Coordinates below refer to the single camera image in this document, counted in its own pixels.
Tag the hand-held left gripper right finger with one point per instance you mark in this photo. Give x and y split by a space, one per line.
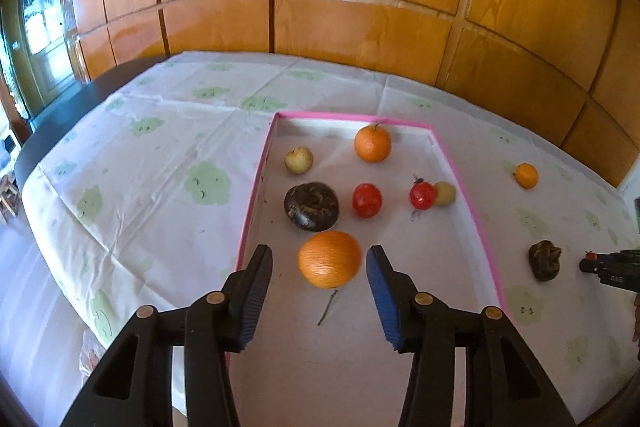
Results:
382 302

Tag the pale beige round fruit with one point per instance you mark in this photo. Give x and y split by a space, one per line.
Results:
299 159

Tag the small orange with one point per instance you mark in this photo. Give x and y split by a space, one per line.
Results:
526 175

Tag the thin dry twig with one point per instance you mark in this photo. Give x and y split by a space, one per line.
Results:
327 308

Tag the red tomato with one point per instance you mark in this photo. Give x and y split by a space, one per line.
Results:
367 200
422 196

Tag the small wooden stool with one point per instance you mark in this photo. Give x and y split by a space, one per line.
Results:
10 199

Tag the white green-patterned tablecloth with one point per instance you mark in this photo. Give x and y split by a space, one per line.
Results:
150 187

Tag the wooden panelled wardrobe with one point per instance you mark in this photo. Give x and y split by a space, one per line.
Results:
350 32

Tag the large orange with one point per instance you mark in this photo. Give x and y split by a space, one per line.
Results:
329 259

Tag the orange with stem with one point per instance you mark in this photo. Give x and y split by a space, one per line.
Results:
372 144

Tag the green-framed window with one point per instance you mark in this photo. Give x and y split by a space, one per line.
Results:
40 22

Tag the translucent plastic bag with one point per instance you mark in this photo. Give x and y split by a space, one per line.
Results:
91 357

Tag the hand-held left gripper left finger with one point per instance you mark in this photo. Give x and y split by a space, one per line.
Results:
256 302

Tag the chocolate glazed donut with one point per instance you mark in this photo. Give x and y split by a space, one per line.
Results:
311 205

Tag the dark wooden table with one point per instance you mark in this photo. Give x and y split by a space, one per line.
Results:
75 102

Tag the shrivelled dark mangosteen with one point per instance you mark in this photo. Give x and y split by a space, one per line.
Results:
545 260

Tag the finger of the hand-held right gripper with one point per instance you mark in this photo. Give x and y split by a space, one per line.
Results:
590 265

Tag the pink-rimmed white tray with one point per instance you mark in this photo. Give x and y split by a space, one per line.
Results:
350 357

